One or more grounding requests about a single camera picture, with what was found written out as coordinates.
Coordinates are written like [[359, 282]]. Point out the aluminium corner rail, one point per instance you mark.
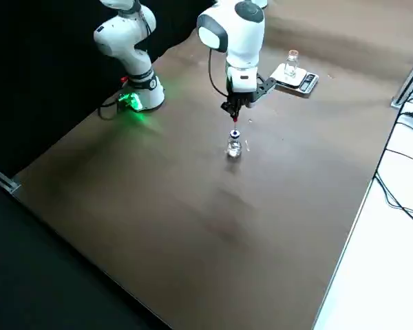
[[3, 178]]

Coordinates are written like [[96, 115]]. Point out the red bulb glass dropper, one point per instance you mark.
[[234, 120]]

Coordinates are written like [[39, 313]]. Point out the clear glass bottle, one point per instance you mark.
[[291, 65]]

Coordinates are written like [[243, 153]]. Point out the silver electronic balance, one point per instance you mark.
[[306, 82]]

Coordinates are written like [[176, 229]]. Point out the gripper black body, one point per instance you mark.
[[237, 97]]

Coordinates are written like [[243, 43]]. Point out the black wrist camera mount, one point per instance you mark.
[[265, 87]]

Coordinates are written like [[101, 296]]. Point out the aluminium frame post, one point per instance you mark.
[[409, 82]]

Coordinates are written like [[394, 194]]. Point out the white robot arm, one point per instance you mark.
[[244, 41], [261, 2]]

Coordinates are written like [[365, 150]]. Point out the clear dropper bottle blue cap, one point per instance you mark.
[[234, 148]]

